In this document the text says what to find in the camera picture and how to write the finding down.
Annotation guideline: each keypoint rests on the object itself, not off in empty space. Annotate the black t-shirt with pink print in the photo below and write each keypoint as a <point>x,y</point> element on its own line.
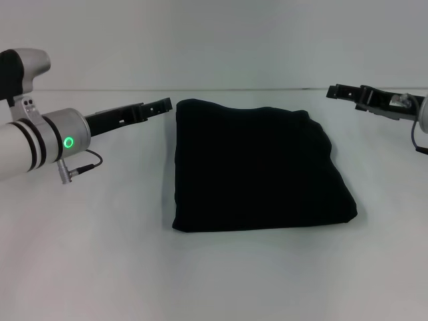
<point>250,164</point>

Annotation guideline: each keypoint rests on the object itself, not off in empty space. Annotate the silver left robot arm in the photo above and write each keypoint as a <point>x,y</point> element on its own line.
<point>36,133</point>

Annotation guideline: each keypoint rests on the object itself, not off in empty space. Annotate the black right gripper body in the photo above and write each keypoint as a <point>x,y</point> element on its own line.
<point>388,102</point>

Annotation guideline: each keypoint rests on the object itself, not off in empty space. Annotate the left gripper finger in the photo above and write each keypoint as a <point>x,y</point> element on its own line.
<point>157,107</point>

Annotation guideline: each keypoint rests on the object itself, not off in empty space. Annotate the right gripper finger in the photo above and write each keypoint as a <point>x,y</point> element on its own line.
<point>344,92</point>

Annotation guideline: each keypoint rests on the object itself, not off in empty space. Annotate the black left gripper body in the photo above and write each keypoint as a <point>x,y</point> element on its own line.
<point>113,118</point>

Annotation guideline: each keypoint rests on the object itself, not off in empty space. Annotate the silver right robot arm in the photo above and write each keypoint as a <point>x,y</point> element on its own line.
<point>424,115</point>

